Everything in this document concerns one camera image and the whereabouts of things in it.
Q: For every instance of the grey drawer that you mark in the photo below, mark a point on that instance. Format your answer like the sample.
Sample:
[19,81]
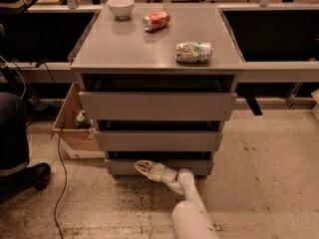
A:
[137,135]
[123,162]
[158,97]

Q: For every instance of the white ceramic bowl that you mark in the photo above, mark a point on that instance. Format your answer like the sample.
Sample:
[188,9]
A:
[121,9]

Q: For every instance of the cardboard box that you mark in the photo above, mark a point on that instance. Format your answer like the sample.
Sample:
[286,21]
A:
[77,142]

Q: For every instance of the grey bottom drawer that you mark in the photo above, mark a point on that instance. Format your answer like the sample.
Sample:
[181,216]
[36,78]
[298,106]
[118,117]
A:
[123,162]

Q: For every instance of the grey top drawer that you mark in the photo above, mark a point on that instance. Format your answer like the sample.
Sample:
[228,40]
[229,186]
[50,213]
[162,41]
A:
[158,97]

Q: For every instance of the orange soda can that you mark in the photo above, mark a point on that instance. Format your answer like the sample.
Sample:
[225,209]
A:
[156,20]

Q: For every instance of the black shoe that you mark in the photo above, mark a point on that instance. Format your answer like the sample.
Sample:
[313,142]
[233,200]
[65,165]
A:
[36,176]

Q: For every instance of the grey middle drawer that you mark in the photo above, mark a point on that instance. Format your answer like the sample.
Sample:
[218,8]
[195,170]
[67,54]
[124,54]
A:
[137,135]

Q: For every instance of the green bottle in box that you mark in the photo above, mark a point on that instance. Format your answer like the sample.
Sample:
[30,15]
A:
[82,122]

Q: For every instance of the green white soda can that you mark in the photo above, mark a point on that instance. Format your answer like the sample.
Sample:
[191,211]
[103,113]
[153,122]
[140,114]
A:
[193,52]

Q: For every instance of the grey drawer cabinet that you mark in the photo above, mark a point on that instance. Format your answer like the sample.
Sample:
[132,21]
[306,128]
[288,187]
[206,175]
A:
[124,47]

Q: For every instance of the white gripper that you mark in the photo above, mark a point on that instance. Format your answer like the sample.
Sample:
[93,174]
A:
[159,172]

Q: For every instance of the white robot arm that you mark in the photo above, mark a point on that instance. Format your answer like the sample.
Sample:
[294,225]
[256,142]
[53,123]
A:
[190,219]

